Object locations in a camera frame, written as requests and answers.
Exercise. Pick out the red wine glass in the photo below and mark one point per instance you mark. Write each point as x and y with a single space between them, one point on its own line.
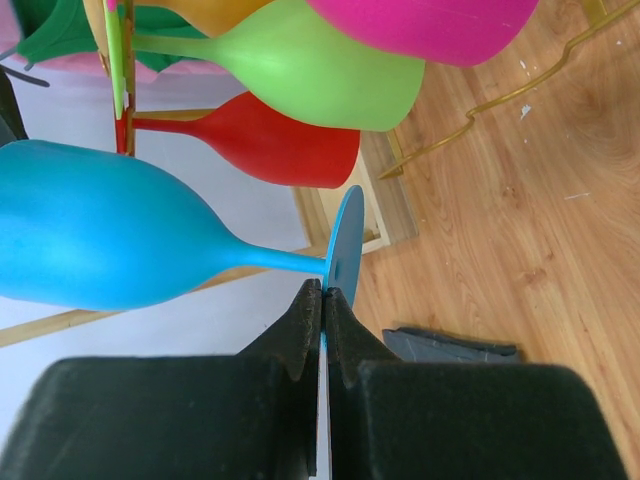
257 140

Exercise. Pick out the pink wine glass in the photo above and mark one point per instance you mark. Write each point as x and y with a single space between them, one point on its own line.
462 33

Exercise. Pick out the green wine glass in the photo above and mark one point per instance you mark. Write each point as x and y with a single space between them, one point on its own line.
294 61

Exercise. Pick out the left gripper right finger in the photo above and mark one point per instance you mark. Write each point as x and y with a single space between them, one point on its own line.
393 419

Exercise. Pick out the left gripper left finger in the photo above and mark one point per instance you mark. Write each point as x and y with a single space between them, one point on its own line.
251 415

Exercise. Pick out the folded dark grey cloth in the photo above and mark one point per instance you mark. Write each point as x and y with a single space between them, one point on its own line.
426 346

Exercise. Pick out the wooden clothes rack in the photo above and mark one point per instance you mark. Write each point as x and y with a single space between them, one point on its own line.
97 234

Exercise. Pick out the front yellow wine glass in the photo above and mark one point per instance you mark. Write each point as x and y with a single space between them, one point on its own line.
211 17

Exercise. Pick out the pink t-shirt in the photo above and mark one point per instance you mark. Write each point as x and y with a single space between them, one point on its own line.
91 64

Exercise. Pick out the blue wine glass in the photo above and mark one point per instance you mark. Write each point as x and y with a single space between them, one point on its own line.
104 232

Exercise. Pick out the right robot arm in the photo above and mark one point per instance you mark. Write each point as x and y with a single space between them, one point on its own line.
12 126

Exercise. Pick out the green tank top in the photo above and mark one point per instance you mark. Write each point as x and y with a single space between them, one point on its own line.
52 29

